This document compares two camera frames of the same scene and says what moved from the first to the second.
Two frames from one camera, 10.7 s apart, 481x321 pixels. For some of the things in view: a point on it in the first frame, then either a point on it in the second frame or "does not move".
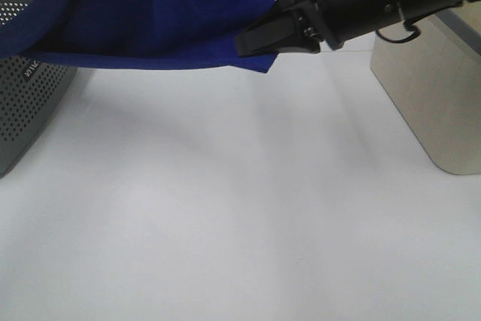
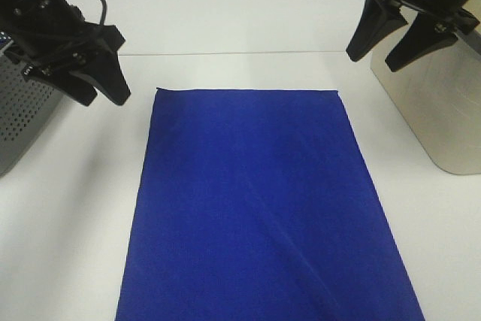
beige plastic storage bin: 434,81 does not move
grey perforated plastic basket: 31,86 does not move
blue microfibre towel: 157,13 → 259,204
